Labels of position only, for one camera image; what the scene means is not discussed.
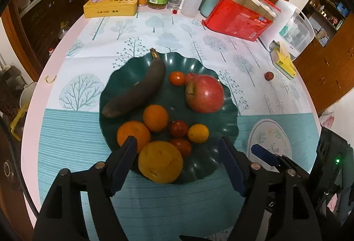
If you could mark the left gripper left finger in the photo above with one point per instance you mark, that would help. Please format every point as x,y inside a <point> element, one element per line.
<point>61,215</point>

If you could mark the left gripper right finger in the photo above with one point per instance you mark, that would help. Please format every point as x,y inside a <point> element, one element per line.
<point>293,216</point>

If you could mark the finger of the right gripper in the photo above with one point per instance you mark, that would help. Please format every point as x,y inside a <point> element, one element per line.
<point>284,165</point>

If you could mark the yellow kumquat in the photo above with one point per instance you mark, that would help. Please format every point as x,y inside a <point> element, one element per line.
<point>198,133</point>

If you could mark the large yellow orange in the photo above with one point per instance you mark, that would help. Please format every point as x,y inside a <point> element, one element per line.
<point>160,162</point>

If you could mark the small tangerine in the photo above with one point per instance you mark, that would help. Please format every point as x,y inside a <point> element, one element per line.
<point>155,117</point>
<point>135,129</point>

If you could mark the red cherry tomato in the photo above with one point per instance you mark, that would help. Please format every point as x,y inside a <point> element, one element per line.
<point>178,129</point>
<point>177,78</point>
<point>183,145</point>

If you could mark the red apple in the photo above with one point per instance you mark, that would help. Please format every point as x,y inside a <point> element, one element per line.
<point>204,94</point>

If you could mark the tree print tablecloth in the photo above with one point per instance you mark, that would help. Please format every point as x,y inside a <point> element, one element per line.
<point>109,55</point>

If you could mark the wrinkled dark red fruit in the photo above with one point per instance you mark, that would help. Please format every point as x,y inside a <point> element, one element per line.
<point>269,75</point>

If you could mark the yellow tissue pack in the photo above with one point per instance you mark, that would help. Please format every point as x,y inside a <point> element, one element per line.
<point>282,59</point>

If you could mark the dark green scalloped plate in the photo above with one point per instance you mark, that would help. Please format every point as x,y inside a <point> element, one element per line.
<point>204,158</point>

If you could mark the white clear-lid appliance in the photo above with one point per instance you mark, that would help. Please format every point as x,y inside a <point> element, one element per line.
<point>290,28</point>

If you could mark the blackened banana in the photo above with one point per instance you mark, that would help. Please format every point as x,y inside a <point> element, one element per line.
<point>117,99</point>

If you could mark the red paper cup package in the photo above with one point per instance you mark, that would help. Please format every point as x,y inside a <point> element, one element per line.
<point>245,19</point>

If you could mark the teal cup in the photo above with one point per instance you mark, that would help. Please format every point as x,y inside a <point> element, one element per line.
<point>207,7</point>

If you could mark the white squeeze bottle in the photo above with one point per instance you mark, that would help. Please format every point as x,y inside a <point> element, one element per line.
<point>190,8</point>

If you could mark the small glass jar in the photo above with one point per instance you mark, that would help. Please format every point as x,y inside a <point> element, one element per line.
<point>173,4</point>

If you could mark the yellow tin box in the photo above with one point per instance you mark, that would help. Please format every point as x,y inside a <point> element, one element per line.
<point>108,8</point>

